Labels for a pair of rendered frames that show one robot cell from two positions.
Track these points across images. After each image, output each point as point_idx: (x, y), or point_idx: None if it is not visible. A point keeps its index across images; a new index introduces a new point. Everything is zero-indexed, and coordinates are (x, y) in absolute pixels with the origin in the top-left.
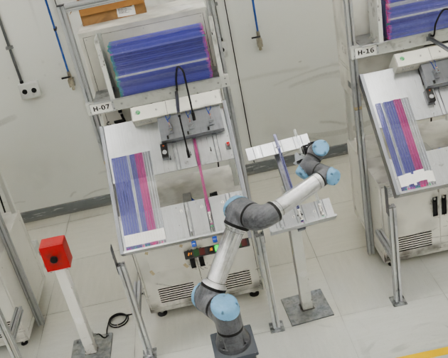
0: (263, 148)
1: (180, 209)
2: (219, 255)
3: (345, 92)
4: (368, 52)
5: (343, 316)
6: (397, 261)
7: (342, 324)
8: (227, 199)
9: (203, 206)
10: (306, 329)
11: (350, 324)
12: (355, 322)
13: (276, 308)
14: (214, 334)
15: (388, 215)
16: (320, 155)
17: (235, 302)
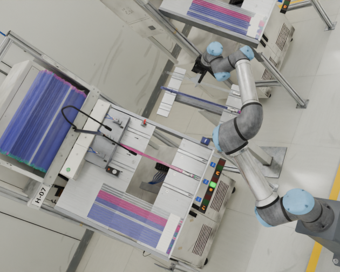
0: (165, 101)
1: (165, 191)
2: (251, 177)
3: (149, 39)
4: None
5: (292, 142)
6: (287, 82)
7: (299, 145)
8: (182, 152)
9: (175, 172)
10: (287, 170)
11: (303, 141)
12: (303, 136)
13: None
14: (297, 228)
15: (263, 61)
16: (221, 52)
17: (300, 190)
